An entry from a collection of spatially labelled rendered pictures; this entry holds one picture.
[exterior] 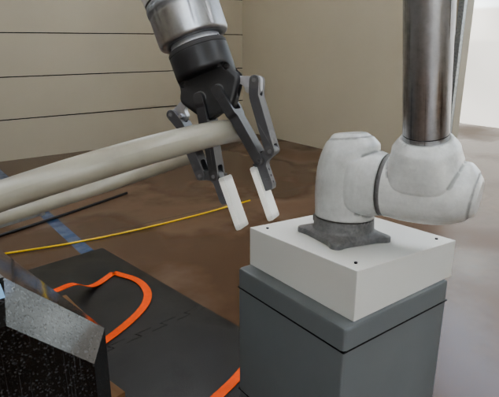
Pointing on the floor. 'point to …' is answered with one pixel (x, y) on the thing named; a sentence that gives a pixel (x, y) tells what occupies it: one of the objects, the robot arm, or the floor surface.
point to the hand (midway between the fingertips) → (249, 198)
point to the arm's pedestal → (334, 343)
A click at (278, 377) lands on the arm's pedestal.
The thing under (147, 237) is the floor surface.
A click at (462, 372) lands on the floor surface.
